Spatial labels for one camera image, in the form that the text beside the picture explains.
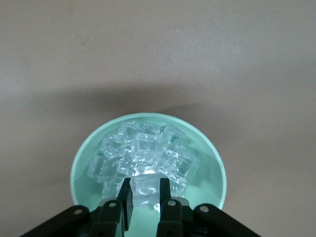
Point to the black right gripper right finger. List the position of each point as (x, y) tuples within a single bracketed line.
[(172, 217)]

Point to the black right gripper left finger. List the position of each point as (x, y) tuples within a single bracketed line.
[(108, 217)]

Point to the clear ice cube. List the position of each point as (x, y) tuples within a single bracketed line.
[(145, 191)]

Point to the mint green bowl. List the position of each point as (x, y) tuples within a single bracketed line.
[(207, 172)]

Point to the heap of clear ice cubes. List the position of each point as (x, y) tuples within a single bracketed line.
[(138, 153)]

